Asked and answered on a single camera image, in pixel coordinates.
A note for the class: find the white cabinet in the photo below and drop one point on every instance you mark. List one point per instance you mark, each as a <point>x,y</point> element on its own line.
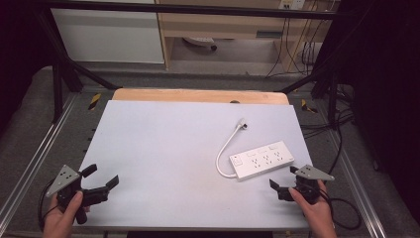
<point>109,36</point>

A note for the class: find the wooden table board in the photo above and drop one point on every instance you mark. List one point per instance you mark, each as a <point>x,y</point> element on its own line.
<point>185,95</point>

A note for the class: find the person's right hand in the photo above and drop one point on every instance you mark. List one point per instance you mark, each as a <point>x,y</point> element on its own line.
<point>318,216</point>

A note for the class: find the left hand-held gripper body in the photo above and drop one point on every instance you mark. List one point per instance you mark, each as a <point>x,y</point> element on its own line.
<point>64,180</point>

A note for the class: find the black metal frame stand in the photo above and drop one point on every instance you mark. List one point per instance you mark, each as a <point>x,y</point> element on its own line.
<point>332,95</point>
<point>57,89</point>

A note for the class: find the white wall socket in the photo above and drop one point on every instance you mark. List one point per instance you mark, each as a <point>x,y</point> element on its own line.
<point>292,4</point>

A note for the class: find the light wooden desk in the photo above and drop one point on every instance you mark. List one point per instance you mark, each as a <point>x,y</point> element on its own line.
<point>224,24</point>

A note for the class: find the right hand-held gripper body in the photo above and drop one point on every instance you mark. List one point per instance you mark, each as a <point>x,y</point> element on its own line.
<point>310,173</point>

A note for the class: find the white power strip under desk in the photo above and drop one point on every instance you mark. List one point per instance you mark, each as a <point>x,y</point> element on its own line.
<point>199,41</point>

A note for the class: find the yellow black striped tape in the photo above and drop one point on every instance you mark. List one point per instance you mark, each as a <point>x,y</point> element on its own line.
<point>307,106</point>
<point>94,101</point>

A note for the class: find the pale grey table mat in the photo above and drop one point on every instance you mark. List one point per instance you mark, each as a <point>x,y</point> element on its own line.
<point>165,158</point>

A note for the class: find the aluminium floor rail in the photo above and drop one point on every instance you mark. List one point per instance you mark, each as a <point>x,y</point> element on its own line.
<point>358,185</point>
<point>36,155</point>

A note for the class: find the black curtain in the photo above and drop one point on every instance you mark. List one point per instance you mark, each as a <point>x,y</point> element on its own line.
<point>386,99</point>
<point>20,49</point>

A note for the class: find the black metal frame bar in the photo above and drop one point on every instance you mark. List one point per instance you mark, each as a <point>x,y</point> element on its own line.
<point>185,10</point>

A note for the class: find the person's left hand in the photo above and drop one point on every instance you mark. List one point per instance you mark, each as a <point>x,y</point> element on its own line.
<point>59,221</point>

